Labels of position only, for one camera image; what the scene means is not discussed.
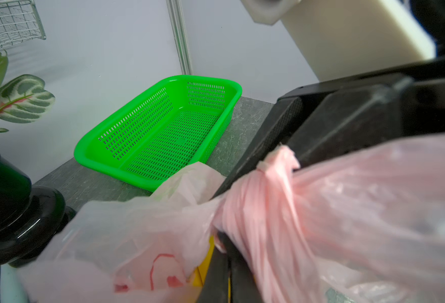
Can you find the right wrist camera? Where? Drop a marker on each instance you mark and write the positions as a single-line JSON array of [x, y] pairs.
[[345, 38]]

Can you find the light blue white tube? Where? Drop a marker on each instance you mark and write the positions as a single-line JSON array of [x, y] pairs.
[[11, 289]]

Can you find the pink strawberry plastic bag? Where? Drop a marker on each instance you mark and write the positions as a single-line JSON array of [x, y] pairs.
[[370, 225]]

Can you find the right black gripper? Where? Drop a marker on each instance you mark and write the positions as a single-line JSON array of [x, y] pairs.
[[352, 115]]

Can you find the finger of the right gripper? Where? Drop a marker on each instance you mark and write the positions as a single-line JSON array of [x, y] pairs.
[[282, 119]]

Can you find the white wire wall shelf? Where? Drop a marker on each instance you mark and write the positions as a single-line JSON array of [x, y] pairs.
[[19, 22]]

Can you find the potted plant black vase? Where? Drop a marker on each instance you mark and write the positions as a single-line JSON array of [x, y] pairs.
[[30, 216]]

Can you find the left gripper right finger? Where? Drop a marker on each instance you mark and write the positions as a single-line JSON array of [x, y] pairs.
[[242, 283]]

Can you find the pale yellow banana bunch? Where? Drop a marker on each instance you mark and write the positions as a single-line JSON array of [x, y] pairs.
[[199, 275]]

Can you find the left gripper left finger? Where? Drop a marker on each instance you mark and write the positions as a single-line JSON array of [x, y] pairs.
[[216, 284]]

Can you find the green plastic basket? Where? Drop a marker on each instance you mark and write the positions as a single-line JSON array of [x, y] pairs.
[[175, 123]]

